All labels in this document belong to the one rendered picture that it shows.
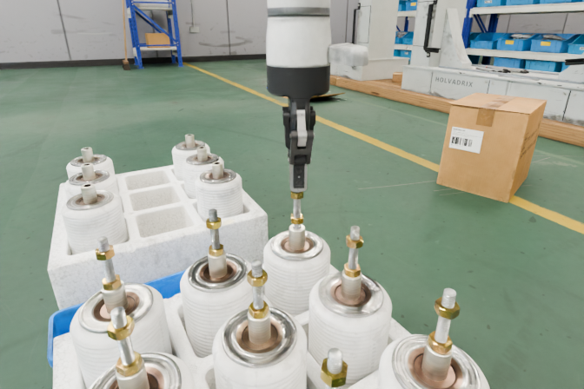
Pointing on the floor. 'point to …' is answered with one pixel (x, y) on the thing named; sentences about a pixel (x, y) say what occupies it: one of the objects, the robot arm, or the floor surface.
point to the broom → (123, 21)
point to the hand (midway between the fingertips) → (297, 174)
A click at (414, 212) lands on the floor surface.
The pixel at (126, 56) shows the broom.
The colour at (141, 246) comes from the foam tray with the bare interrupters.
